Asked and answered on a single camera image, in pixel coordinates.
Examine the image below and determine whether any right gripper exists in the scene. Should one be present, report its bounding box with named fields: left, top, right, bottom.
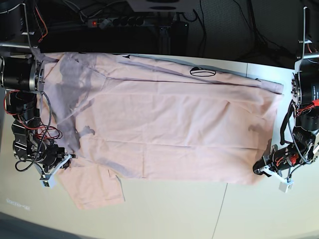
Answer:
left=14, top=139, right=78, bottom=181

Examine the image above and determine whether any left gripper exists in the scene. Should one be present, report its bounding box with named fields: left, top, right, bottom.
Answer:
left=253, top=144, right=312, bottom=182

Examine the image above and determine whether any pink T-shirt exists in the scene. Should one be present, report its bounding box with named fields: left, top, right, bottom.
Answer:
left=40, top=52, right=283, bottom=209

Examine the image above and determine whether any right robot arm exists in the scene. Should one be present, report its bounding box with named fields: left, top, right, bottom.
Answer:
left=0, top=55, right=75, bottom=187

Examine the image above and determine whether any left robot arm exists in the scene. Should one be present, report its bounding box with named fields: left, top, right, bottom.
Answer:
left=253, top=0, right=319, bottom=186

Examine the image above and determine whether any black power strip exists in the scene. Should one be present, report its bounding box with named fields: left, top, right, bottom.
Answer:
left=86, top=16, right=145, bottom=29

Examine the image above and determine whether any black power adapter box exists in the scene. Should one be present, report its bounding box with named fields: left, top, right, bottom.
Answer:
left=170, top=21, right=189, bottom=38

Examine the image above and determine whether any white box with oval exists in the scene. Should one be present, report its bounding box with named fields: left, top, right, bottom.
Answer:
left=127, top=0, right=199, bottom=12

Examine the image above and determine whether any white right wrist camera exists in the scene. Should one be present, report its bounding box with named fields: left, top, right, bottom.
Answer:
left=40, top=177, right=56, bottom=189

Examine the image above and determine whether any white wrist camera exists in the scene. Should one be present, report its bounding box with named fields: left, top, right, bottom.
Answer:
left=40, top=177, right=56, bottom=189
left=279, top=180, right=294, bottom=193

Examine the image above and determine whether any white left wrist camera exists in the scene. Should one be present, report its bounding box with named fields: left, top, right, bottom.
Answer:
left=279, top=180, right=294, bottom=193

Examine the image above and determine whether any aluminium table leg post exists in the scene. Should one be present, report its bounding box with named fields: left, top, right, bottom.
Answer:
left=159, top=27, right=170, bottom=55

